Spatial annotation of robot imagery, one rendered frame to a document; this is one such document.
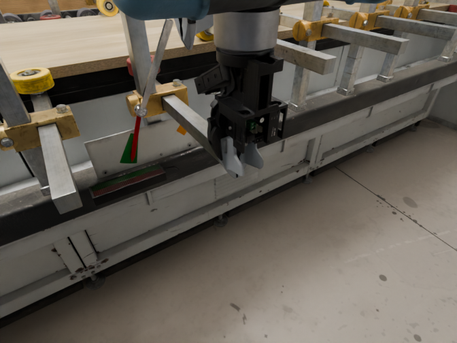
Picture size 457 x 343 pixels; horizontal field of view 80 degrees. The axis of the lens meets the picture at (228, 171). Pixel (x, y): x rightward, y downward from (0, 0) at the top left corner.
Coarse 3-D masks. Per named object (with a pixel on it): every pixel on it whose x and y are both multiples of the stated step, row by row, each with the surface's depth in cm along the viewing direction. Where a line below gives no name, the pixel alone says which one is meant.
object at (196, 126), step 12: (156, 84) 68; (168, 96) 63; (168, 108) 61; (180, 108) 58; (180, 120) 57; (192, 120) 54; (204, 120) 54; (192, 132) 54; (204, 132) 50; (204, 144) 51
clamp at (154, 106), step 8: (160, 88) 64; (168, 88) 64; (176, 88) 64; (184, 88) 64; (128, 96) 60; (136, 96) 61; (152, 96) 61; (160, 96) 62; (176, 96) 64; (184, 96) 66; (128, 104) 62; (136, 104) 60; (152, 104) 62; (160, 104) 63; (152, 112) 63; (160, 112) 64
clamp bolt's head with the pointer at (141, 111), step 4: (140, 108) 59; (144, 108) 61; (140, 112) 60; (144, 112) 60; (136, 120) 62; (140, 120) 62; (136, 124) 62; (136, 128) 63; (136, 132) 63; (136, 136) 64; (136, 140) 64; (136, 144) 65; (132, 148) 65; (132, 152) 65; (132, 156) 66; (132, 160) 66
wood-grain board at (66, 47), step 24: (0, 24) 107; (24, 24) 107; (48, 24) 107; (72, 24) 107; (96, 24) 107; (120, 24) 107; (0, 48) 80; (24, 48) 80; (48, 48) 80; (72, 48) 80; (96, 48) 80; (120, 48) 80; (168, 48) 80; (192, 48) 84; (72, 72) 70
